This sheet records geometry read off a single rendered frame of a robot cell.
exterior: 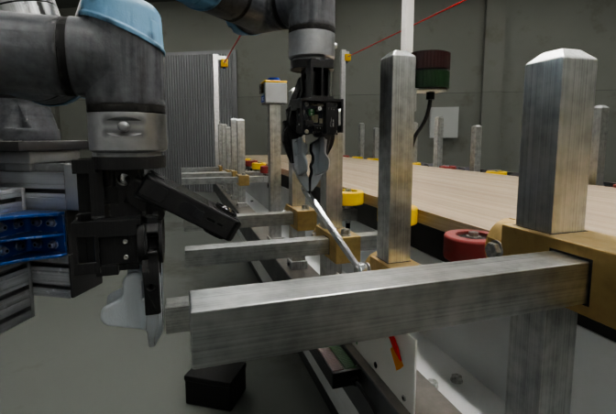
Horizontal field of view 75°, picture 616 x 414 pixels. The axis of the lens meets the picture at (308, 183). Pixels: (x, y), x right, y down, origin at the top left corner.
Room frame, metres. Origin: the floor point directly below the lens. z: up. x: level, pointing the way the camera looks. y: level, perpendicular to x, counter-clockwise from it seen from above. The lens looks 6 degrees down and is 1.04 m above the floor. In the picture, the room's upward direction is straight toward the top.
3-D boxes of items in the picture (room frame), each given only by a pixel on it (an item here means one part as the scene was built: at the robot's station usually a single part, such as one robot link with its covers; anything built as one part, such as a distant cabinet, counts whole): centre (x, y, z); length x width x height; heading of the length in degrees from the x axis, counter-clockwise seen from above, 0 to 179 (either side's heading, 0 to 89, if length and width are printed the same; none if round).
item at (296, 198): (1.04, 0.03, 0.93); 0.03 x 0.03 x 0.48; 18
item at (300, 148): (0.66, 0.01, 1.00); 0.06 x 0.03 x 0.09; 18
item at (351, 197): (1.04, -0.11, 0.85); 0.08 x 0.08 x 0.11
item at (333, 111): (0.66, -0.01, 1.11); 0.09 x 0.08 x 0.12; 18
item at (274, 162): (1.29, 0.11, 0.92); 0.05 x 0.04 x 0.45; 18
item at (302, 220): (1.02, 0.02, 0.84); 0.13 x 0.06 x 0.05; 18
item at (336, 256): (0.78, -0.05, 0.84); 0.13 x 0.06 x 0.05; 18
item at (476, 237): (0.56, -0.24, 0.85); 0.08 x 0.08 x 0.11
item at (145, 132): (0.42, 0.19, 1.05); 0.08 x 0.08 x 0.05
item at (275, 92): (1.29, 0.11, 1.18); 0.07 x 0.07 x 0.08; 18
